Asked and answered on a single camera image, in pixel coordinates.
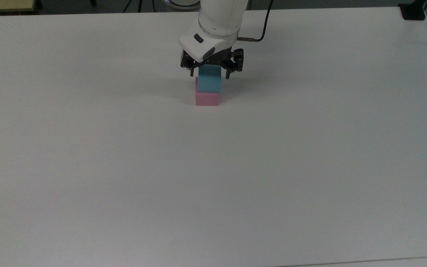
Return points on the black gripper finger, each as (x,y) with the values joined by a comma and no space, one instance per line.
(228,74)
(192,72)

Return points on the blue cube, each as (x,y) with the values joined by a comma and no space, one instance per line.
(209,81)

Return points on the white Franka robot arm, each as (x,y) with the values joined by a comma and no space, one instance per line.
(221,18)

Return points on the pink cube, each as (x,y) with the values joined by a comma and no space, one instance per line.
(207,99)

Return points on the black tripod legs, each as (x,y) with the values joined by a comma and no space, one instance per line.
(139,4)

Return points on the yellow wooden table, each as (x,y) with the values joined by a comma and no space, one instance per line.
(2,5)

